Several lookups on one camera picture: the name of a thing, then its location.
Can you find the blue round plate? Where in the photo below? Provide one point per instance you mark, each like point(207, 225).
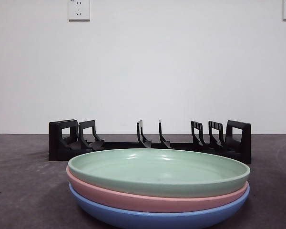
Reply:
point(114, 215)

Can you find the pink round plate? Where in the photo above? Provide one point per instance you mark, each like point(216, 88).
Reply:
point(109, 198)

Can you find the black plastic plate rack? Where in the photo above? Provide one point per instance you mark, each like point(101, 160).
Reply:
point(244, 143)

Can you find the pale green round plate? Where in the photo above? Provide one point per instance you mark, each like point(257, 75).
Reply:
point(157, 171)

